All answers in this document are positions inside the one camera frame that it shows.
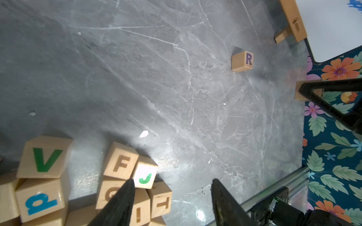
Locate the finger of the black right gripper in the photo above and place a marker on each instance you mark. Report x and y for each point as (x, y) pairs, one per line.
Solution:
(341, 100)

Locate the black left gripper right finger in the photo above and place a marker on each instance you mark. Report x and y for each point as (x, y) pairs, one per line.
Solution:
(227, 211)

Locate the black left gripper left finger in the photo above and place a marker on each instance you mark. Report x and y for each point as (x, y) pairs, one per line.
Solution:
(118, 210)

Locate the wooden block purple R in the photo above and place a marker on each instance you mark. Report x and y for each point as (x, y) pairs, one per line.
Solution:
(242, 61)

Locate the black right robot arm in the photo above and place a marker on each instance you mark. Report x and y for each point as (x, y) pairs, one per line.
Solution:
(325, 214)

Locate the wooden block brown I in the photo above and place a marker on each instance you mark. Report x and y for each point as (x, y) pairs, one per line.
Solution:
(141, 208)

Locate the wooden block brown G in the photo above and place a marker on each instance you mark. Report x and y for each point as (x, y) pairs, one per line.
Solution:
(107, 189)

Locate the wooden block red T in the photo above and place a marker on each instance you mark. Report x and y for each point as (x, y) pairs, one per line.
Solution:
(160, 198)

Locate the wooden block green J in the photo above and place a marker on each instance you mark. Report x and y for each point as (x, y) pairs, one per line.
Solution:
(144, 173)

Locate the wooden block brown F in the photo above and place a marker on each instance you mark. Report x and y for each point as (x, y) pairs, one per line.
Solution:
(120, 161)

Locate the wooden block blue P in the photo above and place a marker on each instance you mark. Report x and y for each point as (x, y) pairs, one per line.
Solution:
(40, 197)

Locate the whiteboard with RED written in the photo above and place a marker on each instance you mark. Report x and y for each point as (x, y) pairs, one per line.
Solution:
(333, 27)

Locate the wooden block green V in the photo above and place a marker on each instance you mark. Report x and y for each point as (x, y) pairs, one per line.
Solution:
(44, 157)

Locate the wooden easel stand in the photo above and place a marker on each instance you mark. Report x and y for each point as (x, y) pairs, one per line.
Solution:
(295, 25)

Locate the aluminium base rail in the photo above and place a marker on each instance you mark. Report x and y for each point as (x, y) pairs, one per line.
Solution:
(271, 186)

